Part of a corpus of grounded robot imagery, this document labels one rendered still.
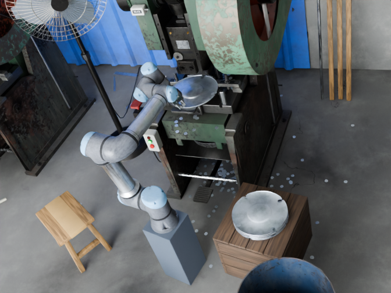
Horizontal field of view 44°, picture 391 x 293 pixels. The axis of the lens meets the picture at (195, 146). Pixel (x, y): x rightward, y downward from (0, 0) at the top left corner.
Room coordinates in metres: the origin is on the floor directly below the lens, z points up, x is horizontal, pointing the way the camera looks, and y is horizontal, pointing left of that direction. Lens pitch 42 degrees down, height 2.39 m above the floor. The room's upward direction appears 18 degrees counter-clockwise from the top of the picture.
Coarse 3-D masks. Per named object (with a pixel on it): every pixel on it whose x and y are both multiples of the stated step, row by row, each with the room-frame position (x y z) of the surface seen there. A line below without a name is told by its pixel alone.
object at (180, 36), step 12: (168, 24) 2.32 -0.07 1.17; (180, 24) 2.28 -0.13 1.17; (168, 36) 2.30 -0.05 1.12; (180, 36) 2.26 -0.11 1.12; (180, 48) 2.27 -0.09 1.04; (192, 48) 2.24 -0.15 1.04; (180, 60) 2.26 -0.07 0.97; (192, 60) 2.23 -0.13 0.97; (204, 60) 2.26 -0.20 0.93; (192, 72) 2.22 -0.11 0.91
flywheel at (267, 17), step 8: (256, 0) 2.04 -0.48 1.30; (264, 0) 2.01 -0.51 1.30; (272, 0) 2.01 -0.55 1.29; (256, 8) 2.13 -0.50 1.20; (264, 8) 2.08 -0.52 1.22; (272, 8) 2.26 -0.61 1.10; (256, 16) 2.12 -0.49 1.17; (264, 16) 2.08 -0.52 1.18; (272, 16) 2.23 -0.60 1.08; (256, 24) 2.10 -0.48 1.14; (264, 24) 2.20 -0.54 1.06; (272, 24) 2.19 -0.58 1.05; (256, 32) 2.09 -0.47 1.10; (264, 32) 2.16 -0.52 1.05; (264, 40) 2.10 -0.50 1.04
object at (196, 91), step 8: (184, 80) 2.35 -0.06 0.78; (192, 80) 2.33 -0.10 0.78; (200, 80) 2.30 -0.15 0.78; (208, 80) 2.28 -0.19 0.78; (184, 88) 2.27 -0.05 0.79; (192, 88) 2.24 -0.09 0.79; (200, 88) 2.22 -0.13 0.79; (208, 88) 2.20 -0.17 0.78; (216, 88) 2.18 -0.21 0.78; (184, 96) 2.20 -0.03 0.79; (192, 96) 2.18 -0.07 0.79; (200, 96) 2.16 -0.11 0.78; (208, 96) 2.14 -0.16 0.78; (192, 104) 2.11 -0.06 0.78; (200, 104) 2.08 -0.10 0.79
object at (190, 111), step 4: (172, 108) 2.14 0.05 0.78; (176, 108) 2.13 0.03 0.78; (180, 108) 2.11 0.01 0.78; (184, 108) 2.10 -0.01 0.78; (188, 108) 2.09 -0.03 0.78; (192, 108) 2.08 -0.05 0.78; (196, 108) 2.08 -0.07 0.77; (200, 108) 2.16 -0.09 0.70; (172, 112) 2.12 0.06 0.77; (176, 112) 2.10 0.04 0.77; (180, 112) 2.09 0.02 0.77; (184, 112) 2.07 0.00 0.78; (188, 112) 2.06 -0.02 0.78; (192, 112) 2.05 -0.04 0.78; (196, 112) 2.18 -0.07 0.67; (200, 112) 2.16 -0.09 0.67
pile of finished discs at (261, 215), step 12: (252, 192) 1.72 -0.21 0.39; (264, 192) 1.69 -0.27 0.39; (240, 204) 1.67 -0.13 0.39; (252, 204) 1.64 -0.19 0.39; (264, 204) 1.61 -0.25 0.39; (276, 204) 1.59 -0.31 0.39; (240, 216) 1.59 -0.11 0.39; (252, 216) 1.56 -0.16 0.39; (264, 216) 1.53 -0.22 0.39; (276, 216) 1.52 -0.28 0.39; (288, 216) 1.51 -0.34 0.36; (240, 228) 1.51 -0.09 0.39; (252, 228) 1.49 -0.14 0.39; (264, 228) 1.47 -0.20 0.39; (276, 228) 1.44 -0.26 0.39
